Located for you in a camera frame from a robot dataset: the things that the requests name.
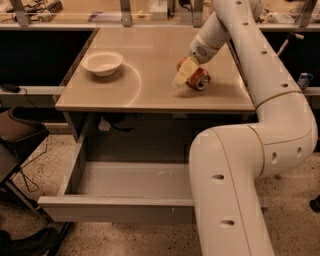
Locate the grey cabinet with tan top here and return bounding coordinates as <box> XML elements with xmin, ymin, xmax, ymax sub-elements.
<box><xmin>56</xmin><ymin>27</ymin><xmax>254</xmax><ymax>137</ymax></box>

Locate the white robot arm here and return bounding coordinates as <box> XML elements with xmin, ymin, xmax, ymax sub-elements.
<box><xmin>175</xmin><ymin>0</ymin><xmax>318</xmax><ymax>256</ymax></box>

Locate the white bowl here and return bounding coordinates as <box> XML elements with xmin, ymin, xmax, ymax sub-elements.
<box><xmin>81</xmin><ymin>51</ymin><xmax>124</xmax><ymax>77</ymax></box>

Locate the black power adapter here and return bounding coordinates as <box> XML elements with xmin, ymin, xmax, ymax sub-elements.
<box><xmin>0</xmin><ymin>84</ymin><xmax>20</xmax><ymax>93</ymax></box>

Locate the black shoe at right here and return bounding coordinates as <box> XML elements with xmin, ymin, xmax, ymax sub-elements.
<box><xmin>310</xmin><ymin>195</ymin><xmax>320</xmax><ymax>212</ymax></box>

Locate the dark brown chair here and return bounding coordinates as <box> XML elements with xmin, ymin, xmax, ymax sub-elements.
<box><xmin>0</xmin><ymin>107</ymin><xmax>49</xmax><ymax>216</ymax></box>

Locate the black shoe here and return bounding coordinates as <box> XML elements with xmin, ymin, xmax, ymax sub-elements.
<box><xmin>310</xmin><ymin>195</ymin><xmax>320</xmax><ymax>212</ymax></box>
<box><xmin>0</xmin><ymin>227</ymin><xmax>58</xmax><ymax>256</ymax></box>

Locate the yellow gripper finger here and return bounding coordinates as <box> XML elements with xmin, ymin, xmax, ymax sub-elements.
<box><xmin>174</xmin><ymin>57</ymin><xmax>200</xmax><ymax>86</ymax></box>

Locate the orange soda can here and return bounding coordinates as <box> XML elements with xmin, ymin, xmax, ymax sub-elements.
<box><xmin>185</xmin><ymin>67</ymin><xmax>210</xmax><ymax>91</ymax></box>

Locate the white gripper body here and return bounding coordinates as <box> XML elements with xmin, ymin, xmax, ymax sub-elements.
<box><xmin>189</xmin><ymin>33</ymin><xmax>220</xmax><ymax>64</ymax></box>

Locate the grey open top drawer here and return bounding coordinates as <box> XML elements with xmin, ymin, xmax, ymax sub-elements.
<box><xmin>37</xmin><ymin>114</ymin><xmax>269</xmax><ymax>226</ymax></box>

